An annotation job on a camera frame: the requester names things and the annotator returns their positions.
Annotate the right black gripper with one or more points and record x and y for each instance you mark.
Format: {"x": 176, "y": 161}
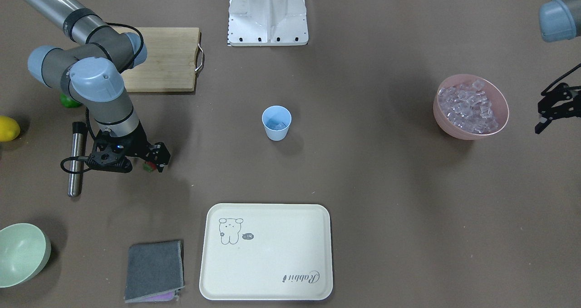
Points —
{"x": 136, "y": 143}

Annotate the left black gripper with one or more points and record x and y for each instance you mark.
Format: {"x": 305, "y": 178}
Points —
{"x": 550, "y": 105}

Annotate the red strawberry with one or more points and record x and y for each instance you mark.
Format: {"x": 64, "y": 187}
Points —
{"x": 148, "y": 166}

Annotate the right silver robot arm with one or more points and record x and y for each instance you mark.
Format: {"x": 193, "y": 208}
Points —
{"x": 91, "y": 74}

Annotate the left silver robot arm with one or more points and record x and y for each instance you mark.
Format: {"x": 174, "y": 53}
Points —
{"x": 559, "y": 20}

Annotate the pink bowl of ice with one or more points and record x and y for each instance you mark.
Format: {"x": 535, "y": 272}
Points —
{"x": 469, "y": 107}

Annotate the light blue plastic cup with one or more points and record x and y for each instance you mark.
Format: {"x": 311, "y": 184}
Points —
{"x": 276, "y": 122}

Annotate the wooden cutting board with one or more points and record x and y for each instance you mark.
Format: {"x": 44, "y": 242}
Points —
{"x": 174, "y": 58}

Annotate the green lime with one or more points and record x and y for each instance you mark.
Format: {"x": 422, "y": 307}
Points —
{"x": 68, "y": 102}

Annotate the grey folded cloth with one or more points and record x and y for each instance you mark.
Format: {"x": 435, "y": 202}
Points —
{"x": 154, "y": 272}

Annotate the cream rabbit tray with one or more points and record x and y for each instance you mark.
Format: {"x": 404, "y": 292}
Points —
{"x": 267, "y": 251}

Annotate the yellow lemon near board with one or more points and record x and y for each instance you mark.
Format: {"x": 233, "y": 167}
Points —
{"x": 9, "y": 129}

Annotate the mint green bowl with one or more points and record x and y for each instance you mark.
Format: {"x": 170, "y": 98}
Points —
{"x": 24, "y": 251}

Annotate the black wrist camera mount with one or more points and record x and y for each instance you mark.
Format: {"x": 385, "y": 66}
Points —
{"x": 107, "y": 159}

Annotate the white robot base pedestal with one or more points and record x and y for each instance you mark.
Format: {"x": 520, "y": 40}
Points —
{"x": 267, "y": 23}

